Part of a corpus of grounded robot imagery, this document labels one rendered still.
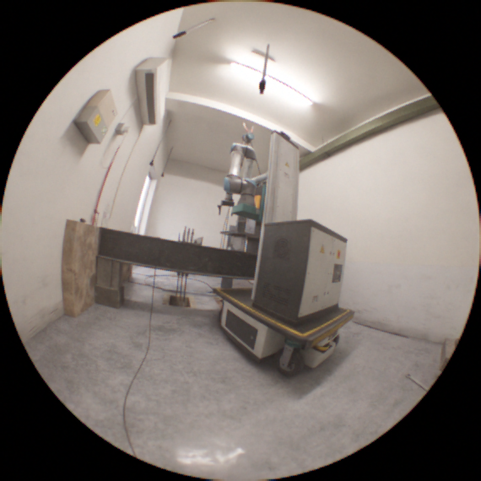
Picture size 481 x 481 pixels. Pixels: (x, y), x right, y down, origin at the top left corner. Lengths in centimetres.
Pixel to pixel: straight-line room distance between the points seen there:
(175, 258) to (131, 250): 40
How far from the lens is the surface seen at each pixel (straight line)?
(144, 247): 142
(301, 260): 77
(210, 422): 72
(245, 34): 231
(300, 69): 245
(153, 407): 76
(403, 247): 207
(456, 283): 199
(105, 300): 156
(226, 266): 146
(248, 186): 126
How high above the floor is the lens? 63
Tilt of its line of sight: 5 degrees up
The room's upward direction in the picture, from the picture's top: 8 degrees clockwise
